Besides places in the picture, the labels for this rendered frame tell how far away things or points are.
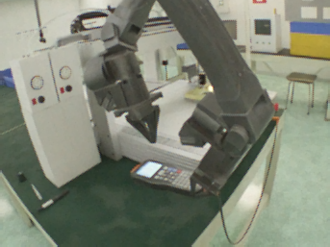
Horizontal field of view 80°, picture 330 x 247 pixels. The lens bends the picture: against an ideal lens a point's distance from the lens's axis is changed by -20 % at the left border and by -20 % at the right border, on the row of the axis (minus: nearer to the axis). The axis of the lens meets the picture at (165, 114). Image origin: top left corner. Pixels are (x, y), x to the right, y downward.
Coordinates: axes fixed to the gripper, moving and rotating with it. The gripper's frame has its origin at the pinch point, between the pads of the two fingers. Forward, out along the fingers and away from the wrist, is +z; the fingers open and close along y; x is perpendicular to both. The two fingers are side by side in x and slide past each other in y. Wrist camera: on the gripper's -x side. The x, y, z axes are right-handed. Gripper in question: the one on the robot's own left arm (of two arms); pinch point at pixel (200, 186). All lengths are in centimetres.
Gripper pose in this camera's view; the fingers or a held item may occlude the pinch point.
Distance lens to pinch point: 57.3
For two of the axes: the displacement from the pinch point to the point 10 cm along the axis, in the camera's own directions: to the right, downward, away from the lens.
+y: -5.2, 3.8, -7.6
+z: -3.3, 7.3, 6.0
